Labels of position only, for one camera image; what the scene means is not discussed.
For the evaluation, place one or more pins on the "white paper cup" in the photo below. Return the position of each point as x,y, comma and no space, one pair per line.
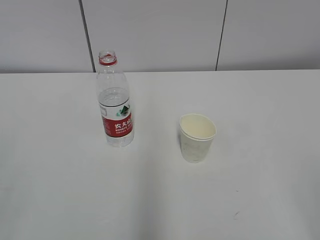
196,134

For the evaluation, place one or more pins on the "Nongfu Spring water bottle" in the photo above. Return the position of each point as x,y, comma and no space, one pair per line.
113,95

